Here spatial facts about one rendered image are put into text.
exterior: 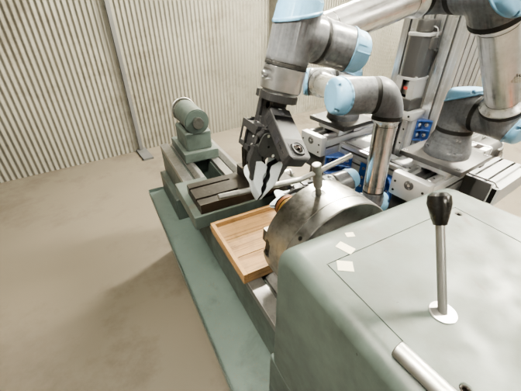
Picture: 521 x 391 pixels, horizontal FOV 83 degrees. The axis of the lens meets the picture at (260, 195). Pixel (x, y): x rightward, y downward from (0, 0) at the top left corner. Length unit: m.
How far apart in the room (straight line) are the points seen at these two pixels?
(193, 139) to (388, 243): 1.32
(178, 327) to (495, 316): 1.69
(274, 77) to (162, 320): 1.74
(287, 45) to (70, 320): 2.05
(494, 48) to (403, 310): 0.66
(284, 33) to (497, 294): 0.51
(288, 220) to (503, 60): 0.63
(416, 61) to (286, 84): 0.88
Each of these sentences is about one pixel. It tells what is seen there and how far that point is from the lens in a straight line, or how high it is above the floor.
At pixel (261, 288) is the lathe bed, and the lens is 0.98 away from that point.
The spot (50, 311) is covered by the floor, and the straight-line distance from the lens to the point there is 2.39.
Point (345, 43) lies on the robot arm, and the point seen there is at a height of 1.56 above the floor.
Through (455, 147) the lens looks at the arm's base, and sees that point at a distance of 1.22.
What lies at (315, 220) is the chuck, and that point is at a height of 1.21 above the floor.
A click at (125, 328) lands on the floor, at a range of 2.09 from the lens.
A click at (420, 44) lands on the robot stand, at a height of 1.49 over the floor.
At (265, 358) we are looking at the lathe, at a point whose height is 0.54.
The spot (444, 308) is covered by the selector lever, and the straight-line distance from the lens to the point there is 0.51.
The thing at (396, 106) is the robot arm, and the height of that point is 1.35.
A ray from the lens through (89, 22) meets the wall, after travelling 3.89.
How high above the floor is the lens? 1.62
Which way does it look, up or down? 33 degrees down
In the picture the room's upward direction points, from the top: straight up
